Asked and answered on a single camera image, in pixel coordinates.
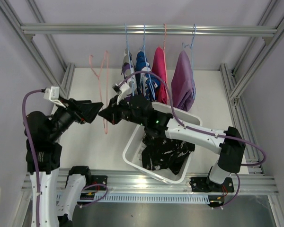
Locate white plastic basket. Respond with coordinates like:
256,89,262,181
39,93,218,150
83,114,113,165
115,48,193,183
123,102,203,184

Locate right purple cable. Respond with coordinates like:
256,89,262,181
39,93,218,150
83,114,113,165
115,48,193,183
113,70,268,209

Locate magenta trousers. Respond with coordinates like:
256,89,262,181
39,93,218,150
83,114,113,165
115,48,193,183
152,47,169,104

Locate lilac purple trousers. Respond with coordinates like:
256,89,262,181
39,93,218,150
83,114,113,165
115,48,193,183
171,51,195,112

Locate blue white patterned trousers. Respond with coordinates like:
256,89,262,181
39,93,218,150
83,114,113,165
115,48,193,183
135,51,160,102

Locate slotted cable duct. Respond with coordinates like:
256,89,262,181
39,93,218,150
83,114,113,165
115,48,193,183
56,192,209,204

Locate aluminium frame post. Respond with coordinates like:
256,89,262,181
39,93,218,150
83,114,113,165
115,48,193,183
0,0,76,98
220,0,284,177

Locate front aluminium rail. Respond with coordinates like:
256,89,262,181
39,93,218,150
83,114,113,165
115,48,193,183
21,172,280,196

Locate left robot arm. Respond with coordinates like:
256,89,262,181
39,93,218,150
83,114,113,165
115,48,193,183
25,98,103,227

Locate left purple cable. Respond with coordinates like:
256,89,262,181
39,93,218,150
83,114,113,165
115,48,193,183
22,88,108,227

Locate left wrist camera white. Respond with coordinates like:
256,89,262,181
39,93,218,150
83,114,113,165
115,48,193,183
43,86,66,108

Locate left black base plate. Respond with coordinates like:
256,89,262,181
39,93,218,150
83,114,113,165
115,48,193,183
87,175,108,192

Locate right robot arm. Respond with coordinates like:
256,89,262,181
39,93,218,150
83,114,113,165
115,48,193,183
98,95,246,191

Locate black white patterned trousers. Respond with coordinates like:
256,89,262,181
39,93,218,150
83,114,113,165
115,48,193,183
142,135,195,175

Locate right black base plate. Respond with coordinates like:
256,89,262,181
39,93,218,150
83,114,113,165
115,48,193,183
189,177,235,193

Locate purple cable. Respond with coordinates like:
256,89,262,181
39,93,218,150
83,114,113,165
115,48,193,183
22,88,108,227
113,70,268,209

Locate right aluminium frame post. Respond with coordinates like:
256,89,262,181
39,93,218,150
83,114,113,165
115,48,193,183
220,0,284,177

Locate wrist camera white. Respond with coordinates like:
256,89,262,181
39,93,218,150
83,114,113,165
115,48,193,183
43,86,66,108
113,82,132,105

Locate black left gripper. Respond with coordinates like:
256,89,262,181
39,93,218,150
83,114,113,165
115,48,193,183
47,95,103,141

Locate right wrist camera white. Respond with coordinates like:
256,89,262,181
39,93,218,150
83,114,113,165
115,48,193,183
113,82,132,105

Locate aluminium hanging rail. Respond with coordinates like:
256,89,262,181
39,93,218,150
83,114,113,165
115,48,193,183
20,23,277,37

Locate purple camouflage trousers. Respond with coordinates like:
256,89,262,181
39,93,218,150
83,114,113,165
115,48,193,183
121,49,138,101

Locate left aluminium frame post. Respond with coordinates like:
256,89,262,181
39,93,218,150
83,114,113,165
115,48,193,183
0,0,76,98

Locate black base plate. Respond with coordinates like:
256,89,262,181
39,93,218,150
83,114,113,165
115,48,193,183
87,175,108,192
189,177,235,193

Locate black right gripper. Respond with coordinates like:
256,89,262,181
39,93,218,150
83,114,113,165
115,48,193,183
98,95,146,127

